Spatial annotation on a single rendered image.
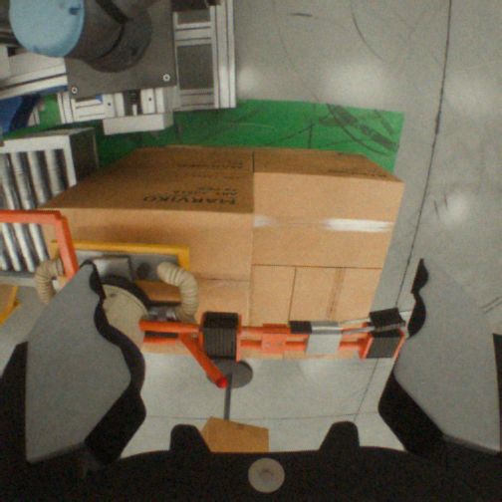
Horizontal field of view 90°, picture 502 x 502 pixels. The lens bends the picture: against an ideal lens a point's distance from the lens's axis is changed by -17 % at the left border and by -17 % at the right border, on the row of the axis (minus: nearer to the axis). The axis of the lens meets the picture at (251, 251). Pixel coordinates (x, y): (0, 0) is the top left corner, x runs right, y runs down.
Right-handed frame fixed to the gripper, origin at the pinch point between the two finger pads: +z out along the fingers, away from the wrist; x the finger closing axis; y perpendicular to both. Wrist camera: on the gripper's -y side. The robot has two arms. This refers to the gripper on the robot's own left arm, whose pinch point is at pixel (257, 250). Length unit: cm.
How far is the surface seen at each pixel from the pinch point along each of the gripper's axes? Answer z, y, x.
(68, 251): 33, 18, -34
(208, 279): 58, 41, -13
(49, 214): 32.8, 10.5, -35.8
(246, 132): 152, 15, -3
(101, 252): 44, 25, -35
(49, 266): 40, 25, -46
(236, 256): 58, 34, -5
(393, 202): 97, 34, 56
